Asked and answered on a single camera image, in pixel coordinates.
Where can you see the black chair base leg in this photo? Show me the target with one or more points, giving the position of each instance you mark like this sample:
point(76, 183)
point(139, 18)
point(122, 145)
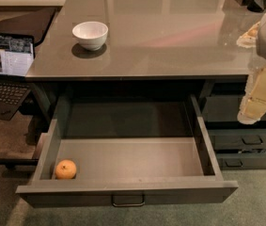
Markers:
point(11, 163)

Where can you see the white ceramic bowl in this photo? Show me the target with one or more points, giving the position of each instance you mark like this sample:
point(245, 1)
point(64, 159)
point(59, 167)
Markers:
point(91, 35)

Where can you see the open grey top drawer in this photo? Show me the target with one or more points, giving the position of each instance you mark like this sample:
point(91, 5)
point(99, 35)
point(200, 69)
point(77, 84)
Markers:
point(160, 150)

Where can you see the metal drawer handle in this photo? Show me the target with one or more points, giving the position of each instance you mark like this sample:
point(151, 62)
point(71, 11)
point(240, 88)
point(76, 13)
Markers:
point(128, 200)

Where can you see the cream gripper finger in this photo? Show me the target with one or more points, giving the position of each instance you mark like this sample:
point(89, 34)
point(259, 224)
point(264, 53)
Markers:
point(253, 104)
point(248, 39)

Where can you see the black laptop computer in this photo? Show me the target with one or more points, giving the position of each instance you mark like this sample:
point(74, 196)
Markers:
point(17, 53)

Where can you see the grey side drawer cabinet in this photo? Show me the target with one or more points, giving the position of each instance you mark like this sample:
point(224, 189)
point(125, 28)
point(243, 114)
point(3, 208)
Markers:
point(237, 146)

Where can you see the orange fruit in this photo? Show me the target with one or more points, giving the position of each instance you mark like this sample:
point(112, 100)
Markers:
point(65, 169)

